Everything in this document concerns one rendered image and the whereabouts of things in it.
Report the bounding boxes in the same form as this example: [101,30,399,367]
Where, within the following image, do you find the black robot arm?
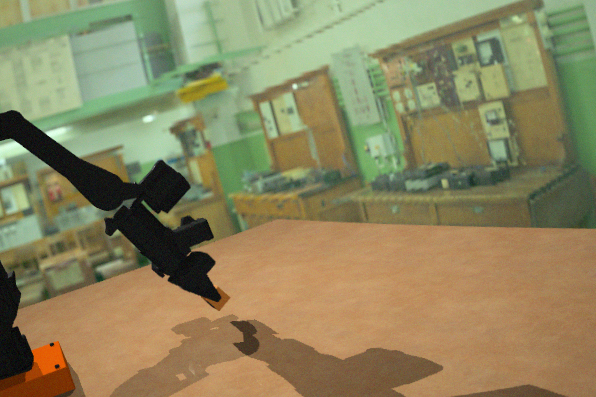
[0,110,214,381]

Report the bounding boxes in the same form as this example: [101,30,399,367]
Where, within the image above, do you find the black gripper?
[137,222,221,302]

